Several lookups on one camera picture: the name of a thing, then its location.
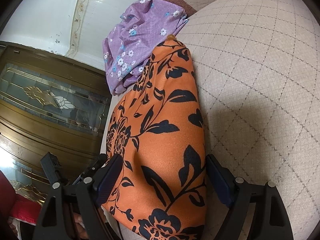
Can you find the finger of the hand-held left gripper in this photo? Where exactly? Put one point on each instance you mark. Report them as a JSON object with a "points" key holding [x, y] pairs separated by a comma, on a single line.
{"points": [[88, 171], [51, 166]]}

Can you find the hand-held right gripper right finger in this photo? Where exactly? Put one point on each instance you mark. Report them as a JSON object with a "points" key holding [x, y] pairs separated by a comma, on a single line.
{"points": [[220, 181]]}

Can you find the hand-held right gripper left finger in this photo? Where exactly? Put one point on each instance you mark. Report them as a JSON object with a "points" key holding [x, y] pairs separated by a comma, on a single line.
{"points": [[110, 180]]}

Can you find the orange floral garment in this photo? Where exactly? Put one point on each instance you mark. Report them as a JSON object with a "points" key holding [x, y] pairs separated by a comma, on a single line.
{"points": [[162, 142]]}

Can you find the wooden door with glass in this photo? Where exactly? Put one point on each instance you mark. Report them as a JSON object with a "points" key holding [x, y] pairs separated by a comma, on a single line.
{"points": [[37, 130]]}

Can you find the beige quilted sofa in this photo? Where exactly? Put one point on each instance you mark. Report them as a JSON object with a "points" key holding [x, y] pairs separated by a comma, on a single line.
{"points": [[250, 80]]}

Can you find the purple floral garment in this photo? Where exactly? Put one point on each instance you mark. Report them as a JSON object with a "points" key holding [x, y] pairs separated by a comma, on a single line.
{"points": [[140, 35]]}

